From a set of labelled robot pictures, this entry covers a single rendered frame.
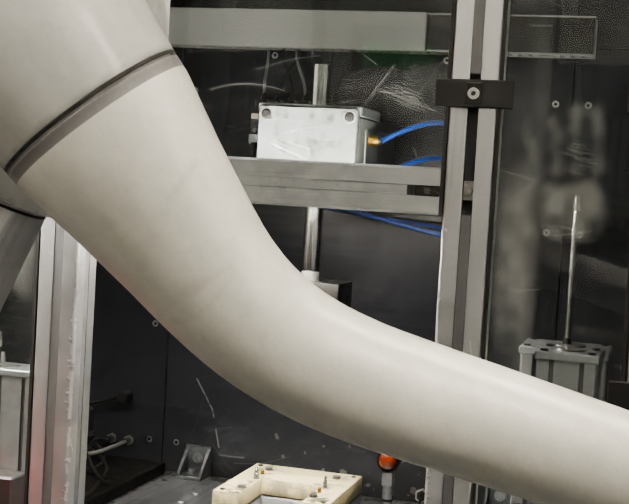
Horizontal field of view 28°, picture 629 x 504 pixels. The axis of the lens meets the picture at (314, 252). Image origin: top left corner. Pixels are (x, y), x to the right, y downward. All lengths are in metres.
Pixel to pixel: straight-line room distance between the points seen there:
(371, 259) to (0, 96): 1.09
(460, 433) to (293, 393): 0.08
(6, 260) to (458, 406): 0.31
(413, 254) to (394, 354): 1.03
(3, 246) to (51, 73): 0.21
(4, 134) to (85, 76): 0.05
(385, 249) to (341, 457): 0.28
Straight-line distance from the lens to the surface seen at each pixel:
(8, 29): 0.58
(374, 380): 0.58
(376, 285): 1.63
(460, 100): 1.17
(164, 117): 0.58
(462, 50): 1.18
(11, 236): 0.77
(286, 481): 1.44
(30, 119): 0.58
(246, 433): 1.71
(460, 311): 1.18
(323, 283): 1.39
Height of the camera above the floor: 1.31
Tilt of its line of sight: 3 degrees down
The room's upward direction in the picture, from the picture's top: 3 degrees clockwise
